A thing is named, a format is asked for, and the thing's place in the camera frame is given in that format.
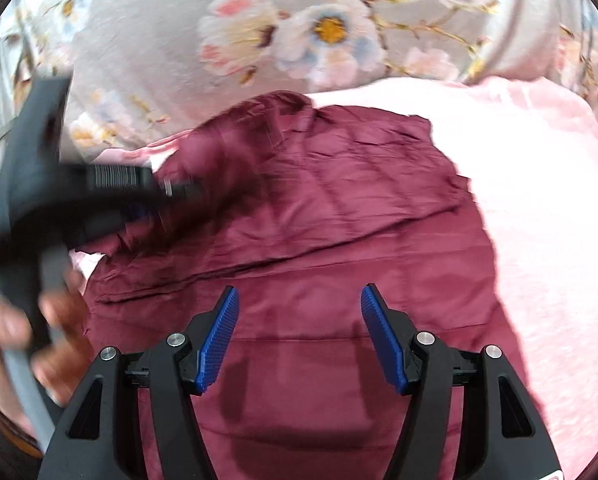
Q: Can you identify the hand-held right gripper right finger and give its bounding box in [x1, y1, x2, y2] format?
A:
[360, 282, 562, 480]

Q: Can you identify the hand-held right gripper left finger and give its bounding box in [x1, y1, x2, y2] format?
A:
[39, 285, 241, 480]

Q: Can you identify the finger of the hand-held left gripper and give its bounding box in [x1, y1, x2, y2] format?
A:
[94, 164, 206, 200]
[70, 206, 151, 251]

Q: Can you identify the maroon garment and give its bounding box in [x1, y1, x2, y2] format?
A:
[69, 90, 534, 480]

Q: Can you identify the person's left hand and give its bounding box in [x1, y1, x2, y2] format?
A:
[0, 269, 90, 407]

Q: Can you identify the grey floral bedsheet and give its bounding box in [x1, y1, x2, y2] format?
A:
[0, 0, 598, 161]

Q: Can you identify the pink blanket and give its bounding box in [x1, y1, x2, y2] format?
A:
[69, 76, 598, 480]

